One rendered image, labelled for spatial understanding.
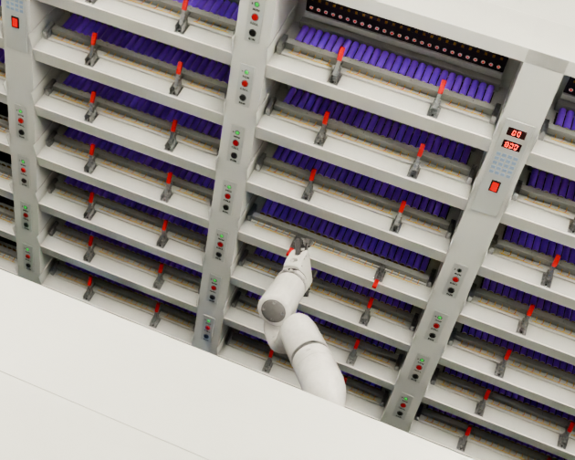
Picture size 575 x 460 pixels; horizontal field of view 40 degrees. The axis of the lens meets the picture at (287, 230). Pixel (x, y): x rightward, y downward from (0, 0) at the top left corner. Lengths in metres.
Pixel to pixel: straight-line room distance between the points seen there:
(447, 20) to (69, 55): 1.09
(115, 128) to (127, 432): 1.63
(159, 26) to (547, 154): 1.05
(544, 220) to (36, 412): 1.53
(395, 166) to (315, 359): 0.68
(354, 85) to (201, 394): 1.27
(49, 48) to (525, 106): 1.33
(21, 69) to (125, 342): 1.62
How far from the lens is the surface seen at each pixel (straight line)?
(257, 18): 2.07
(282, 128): 2.21
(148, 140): 2.42
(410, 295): 2.37
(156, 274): 2.79
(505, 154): 2.05
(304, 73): 2.10
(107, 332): 1.02
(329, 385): 1.66
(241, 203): 2.37
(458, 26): 1.94
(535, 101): 1.99
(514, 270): 2.28
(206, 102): 2.26
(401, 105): 2.06
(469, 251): 2.23
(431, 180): 2.16
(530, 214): 2.17
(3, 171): 2.88
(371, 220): 2.27
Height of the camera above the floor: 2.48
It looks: 39 degrees down
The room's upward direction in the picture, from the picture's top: 12 degrees clockwise
